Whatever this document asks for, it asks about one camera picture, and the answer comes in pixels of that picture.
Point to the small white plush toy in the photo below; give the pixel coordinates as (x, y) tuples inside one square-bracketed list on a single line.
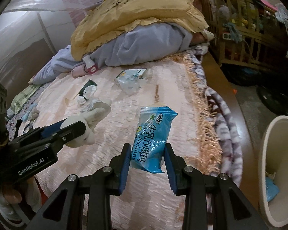
[(96, 112)]

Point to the striped fringed blanket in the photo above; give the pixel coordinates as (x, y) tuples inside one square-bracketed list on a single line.
[(219, 142)]

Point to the light blue duvet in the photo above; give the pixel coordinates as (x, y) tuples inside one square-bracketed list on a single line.
[(142, 44)]

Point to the person left hand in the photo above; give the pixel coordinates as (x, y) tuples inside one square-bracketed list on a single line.
[(13, 195)]

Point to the green plaid pillow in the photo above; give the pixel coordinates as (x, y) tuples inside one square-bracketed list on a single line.
[(20, 99)]

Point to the finger of the left gripper seen across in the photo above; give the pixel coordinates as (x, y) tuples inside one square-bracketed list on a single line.
[(53, 136)]

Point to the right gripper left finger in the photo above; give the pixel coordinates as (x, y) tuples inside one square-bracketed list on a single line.
[(64, 208)]

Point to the wooden baby crib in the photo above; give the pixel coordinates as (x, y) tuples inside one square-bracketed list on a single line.
[(247, 32)]

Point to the dark green torn wrapper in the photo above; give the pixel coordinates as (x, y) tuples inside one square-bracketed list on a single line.
[(86, 92)]

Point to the blue ice cream wrapper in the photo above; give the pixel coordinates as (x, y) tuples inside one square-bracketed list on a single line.
[(150, 138)]

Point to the blue snack wrapper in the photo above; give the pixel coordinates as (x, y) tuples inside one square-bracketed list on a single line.
[(272, 189)]

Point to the yellow quilted blanket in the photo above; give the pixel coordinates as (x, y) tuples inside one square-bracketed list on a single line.
[(115, 17)]

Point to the cream round trash bin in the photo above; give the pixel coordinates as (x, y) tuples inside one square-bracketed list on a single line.
[(273, 159)]

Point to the crumpled clear plastic packaging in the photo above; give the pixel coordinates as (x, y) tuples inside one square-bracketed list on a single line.
[(131, 80)]

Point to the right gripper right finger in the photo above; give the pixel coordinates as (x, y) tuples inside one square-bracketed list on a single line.
[(230, 208)]

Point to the wooden popsicle stick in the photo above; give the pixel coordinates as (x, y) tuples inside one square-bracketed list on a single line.
[(156, 96)]

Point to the small white pink bottle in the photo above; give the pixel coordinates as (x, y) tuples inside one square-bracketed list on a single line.
[(90, 66)]

